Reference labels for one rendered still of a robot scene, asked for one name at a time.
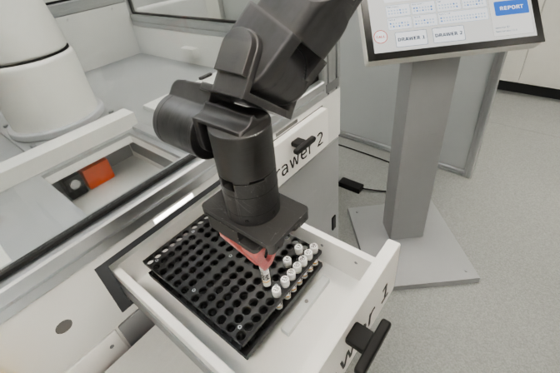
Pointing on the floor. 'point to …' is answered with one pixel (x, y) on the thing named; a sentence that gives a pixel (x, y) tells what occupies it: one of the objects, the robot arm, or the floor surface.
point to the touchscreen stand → (417, 184)
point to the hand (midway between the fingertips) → (262, 260)
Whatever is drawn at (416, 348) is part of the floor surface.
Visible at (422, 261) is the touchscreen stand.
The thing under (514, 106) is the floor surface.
